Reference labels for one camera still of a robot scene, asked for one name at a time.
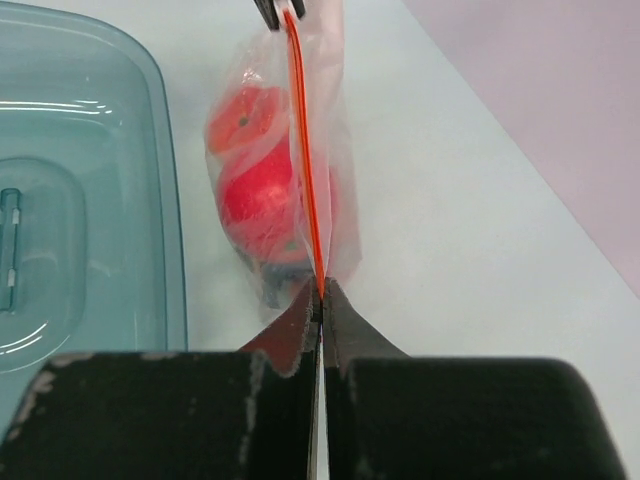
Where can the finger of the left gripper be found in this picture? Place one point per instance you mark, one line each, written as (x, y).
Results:
(299, 8)
(268, 13)

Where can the blue transparent plastic tub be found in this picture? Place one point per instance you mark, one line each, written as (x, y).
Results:
(91, 241)

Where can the orange toy peach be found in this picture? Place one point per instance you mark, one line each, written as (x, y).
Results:
(246, 115)

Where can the clear orange zip top bag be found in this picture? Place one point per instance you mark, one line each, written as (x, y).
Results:
(306, 57)

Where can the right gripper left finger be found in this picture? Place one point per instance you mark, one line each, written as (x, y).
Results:
(244, 414)

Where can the red toy apple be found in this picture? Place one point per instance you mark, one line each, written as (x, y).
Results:
(256, 207)

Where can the purple toy eggplant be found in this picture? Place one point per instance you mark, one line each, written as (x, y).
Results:
(276, 282)

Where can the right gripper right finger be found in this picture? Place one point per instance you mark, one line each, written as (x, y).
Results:
(391, 415)

